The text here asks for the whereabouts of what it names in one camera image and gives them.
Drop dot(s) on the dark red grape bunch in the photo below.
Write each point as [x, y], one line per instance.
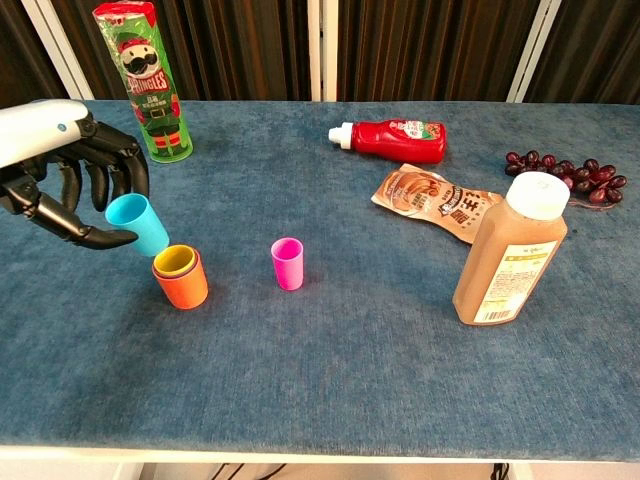
[595, 175]

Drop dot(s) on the white table frame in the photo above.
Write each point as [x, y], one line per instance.
[300, 456]

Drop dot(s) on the purple plastic cup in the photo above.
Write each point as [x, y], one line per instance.
[170, 276]

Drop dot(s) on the yellow plastic cup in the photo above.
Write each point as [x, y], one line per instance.
[172, 260]

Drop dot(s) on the red ketchup bottle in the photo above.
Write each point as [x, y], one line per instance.
[395, 142]

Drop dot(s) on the blue fabric table cover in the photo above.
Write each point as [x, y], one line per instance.
[320, 375]

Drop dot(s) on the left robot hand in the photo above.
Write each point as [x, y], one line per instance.
[35, 130]

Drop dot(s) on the orange plastic cup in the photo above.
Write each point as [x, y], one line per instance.
[182, 295]

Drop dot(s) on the cyan plastic cup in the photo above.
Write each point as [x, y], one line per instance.
[142, 230]

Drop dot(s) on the white partition frame post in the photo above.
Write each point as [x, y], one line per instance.
[60, 55]
[532, 50]
[314, 50]

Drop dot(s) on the brown sauce pouch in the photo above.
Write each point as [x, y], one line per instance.
[425, 197]

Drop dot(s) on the pink plastic cup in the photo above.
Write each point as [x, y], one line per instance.
[288, 272]

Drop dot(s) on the green Pringles can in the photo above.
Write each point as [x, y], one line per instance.
[150, 100]

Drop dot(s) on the dark slatted partition panel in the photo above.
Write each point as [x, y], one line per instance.
[225, 50]
[595, 50]
[20, 60]
[425, 50]

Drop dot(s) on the brown juice bottle white cap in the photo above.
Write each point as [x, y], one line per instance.
[505, 260]

